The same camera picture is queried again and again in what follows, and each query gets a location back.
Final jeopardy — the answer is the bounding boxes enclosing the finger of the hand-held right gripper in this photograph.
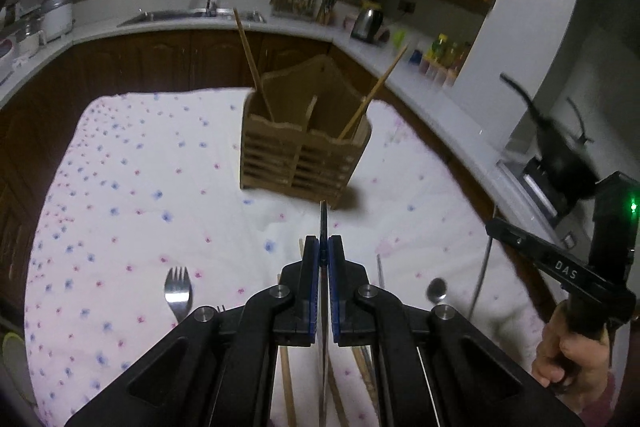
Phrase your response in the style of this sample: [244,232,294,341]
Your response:
[486,218,547,269]

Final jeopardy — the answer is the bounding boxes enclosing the person's right forearm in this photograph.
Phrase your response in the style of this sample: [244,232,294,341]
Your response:
[575,372,636,427]

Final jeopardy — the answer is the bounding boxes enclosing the thin metal utensil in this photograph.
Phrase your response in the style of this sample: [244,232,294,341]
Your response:
[318,199,331,427]

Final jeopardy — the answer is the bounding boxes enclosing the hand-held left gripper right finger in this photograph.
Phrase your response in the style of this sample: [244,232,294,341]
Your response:
[329,234,587,427]

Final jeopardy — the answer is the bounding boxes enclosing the wooden chopstick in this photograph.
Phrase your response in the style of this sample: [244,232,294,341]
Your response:
[232,8,276,124]
[327,377,349,427]
[279,347,297,427]
[352,347,381,413]
[338,43,410,140]

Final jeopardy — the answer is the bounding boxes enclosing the wooden utensil holder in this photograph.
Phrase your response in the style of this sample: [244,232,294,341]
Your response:
[240,54,372,210]

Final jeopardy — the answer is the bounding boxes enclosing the dark wooden base cabinets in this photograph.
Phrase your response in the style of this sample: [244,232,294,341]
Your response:
[0,29,556,328]

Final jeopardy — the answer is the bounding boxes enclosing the metal fork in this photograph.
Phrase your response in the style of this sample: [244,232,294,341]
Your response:
[163,266,193,325]

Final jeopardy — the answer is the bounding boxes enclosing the steel kitchen sink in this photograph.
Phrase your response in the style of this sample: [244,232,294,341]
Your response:
[120,9,266,26]

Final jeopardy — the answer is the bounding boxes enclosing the silver rice cooker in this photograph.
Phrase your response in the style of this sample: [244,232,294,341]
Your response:
[40,0,76,42]

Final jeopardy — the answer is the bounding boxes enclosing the floral tablecloth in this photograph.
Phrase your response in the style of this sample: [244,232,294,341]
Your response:
[25,87,556,427]

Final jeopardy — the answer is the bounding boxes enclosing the person's right hand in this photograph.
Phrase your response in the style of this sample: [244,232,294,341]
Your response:
[531,302,618,395]

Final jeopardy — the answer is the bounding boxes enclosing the gas stove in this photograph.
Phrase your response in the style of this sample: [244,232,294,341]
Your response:
[520,157,568,228]

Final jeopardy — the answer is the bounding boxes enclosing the white kitchen countertop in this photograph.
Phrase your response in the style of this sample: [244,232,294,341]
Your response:
[0,0,601,258]

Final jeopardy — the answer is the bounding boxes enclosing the white and red rice cooker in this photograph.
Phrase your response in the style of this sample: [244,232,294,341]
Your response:
[0,32,21,78]

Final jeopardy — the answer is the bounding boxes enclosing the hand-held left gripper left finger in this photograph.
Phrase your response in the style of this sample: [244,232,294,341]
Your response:
[64,234,321,427]

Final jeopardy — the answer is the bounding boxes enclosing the metal utensil drying rack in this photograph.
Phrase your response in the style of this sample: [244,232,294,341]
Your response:
[272,0,321,20]

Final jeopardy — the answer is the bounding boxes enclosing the small white cooker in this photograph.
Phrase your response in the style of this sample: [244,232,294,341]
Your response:
[15,19,43,58]

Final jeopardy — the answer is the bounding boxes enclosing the metal spoon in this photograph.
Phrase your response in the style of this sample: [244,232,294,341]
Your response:
[425,277,449,308]

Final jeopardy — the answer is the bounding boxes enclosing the steel electric kettle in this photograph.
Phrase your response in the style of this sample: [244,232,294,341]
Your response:
[350,4,385,44]

